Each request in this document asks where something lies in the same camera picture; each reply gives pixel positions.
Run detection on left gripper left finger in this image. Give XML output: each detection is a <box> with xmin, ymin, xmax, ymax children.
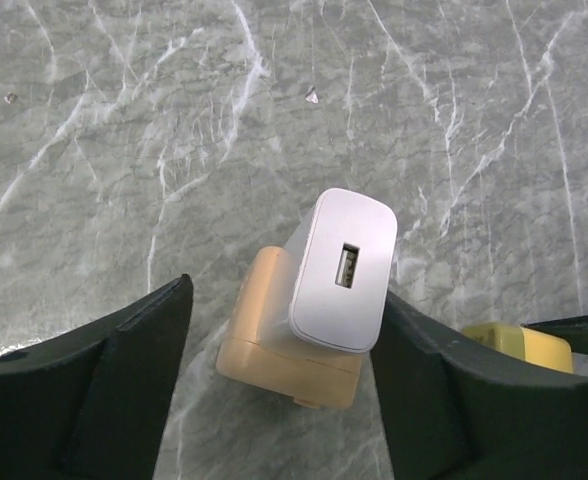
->
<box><xmin>0</xmin><ymin>275</ymin><xmax>193</xmax><ymax>479</ymax></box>

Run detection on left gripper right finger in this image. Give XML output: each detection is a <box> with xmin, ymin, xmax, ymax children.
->
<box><xmin>371</xmin><ymin>294</ymin><xmax>588</xmax><ymax>479</ymax></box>

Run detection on yellow plug adapter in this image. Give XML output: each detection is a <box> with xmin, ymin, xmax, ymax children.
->
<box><xmin>461</xmin><ymin>322</ymin><xmax>574</xmax><ymax>374</ymax></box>

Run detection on peach cube socket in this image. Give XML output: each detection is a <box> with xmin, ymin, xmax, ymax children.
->
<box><xmin>216</xmin><ymin>246</ymin><xmax>364</xmax><ymax>409</ymax></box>

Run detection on white usb charger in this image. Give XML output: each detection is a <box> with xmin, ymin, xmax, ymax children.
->
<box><xmin>259</xmin><ymin>188</ymin><xmax>398</xmax><ymax>356</ymax></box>

